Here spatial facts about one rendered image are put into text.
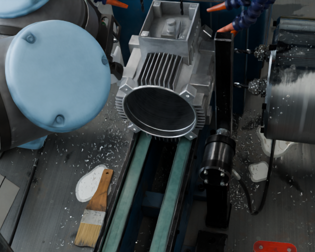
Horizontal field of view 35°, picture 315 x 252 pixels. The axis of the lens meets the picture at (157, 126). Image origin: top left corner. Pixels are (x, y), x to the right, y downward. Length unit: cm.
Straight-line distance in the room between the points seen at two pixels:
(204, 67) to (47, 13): 52
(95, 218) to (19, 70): 78
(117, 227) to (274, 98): 39
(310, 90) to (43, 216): 65
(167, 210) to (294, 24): 43
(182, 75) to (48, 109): 62
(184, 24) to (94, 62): 65
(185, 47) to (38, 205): 51
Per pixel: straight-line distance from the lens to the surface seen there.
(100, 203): 116
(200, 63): 104
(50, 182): 123
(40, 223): 118
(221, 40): 81
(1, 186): 91
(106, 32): 76
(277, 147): 123
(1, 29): 56
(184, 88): 96
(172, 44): 98
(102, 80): 42
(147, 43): 100
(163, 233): 97
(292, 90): 92
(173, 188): 102
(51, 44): 40
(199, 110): 99
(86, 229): 113
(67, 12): 59
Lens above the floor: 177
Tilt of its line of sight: 50 degrees down
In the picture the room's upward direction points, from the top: 9 degrees counter-clockwise
